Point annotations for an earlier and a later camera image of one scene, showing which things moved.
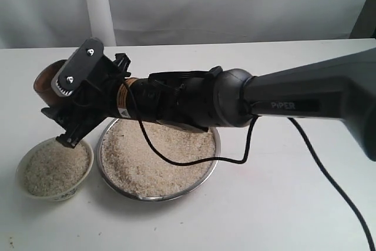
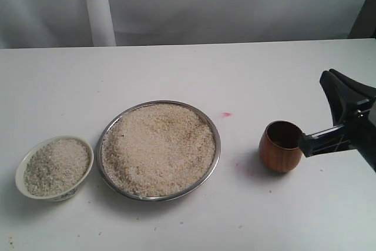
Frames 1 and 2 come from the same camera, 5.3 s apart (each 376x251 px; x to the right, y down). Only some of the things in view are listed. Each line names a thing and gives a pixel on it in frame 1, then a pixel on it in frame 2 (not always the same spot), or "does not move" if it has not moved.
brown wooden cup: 42,84 to 279,150
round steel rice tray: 128,167 does not move
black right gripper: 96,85 to 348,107
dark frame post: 365,27 does not move
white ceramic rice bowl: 50,171 does not move
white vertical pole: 98,4 does not move
